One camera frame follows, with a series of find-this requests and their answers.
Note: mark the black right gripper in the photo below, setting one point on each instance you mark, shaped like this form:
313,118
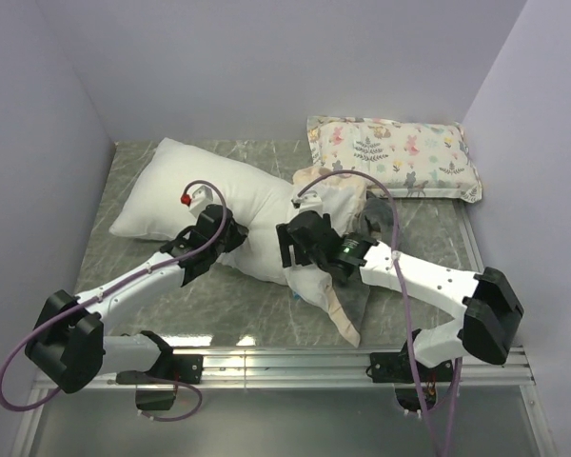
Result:
285,241

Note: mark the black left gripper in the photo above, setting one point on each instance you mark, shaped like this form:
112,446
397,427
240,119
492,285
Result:
240,232

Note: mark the grey and cream ruffled pillowcase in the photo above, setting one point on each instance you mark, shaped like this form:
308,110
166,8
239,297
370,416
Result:
352,208

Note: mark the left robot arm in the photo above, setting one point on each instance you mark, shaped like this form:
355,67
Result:
72,342

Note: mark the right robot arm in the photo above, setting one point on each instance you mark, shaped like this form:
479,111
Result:
484,308

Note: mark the animal print pillow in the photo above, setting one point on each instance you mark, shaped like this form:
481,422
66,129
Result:
412,160

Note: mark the right base electronics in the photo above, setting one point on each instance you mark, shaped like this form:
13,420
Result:
408,399

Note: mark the black left base box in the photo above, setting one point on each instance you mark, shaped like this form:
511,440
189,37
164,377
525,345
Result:
155,399

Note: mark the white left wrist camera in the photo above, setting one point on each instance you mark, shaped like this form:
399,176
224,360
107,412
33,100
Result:
197,198

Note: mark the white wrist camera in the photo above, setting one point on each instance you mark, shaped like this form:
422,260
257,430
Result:
308,201
197,198

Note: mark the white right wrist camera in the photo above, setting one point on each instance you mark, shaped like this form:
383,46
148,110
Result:
308,201

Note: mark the aluminium mounting rail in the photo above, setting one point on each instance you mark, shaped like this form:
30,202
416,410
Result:
387,366

